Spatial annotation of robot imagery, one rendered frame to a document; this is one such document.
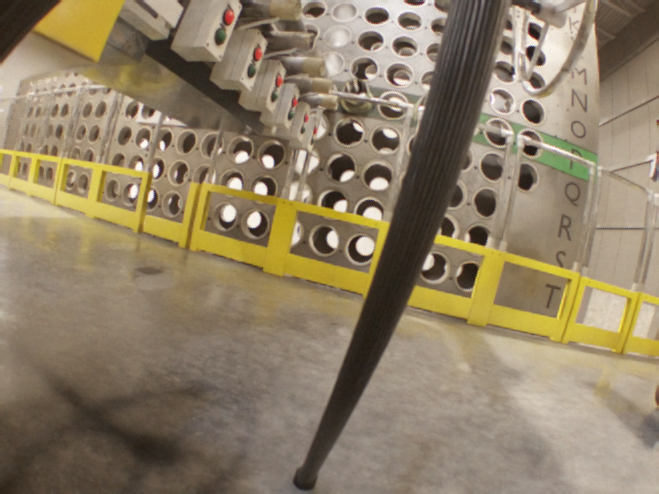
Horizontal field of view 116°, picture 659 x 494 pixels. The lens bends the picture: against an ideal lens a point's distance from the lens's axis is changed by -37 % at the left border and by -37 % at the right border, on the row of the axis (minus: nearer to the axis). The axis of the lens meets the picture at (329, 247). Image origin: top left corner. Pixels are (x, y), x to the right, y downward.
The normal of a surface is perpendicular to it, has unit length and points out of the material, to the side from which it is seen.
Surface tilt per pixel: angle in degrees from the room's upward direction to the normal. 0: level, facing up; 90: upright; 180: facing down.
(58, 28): 90
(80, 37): 90
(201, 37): 90
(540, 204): 90
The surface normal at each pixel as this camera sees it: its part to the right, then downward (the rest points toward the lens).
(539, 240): -0.17, 0.05
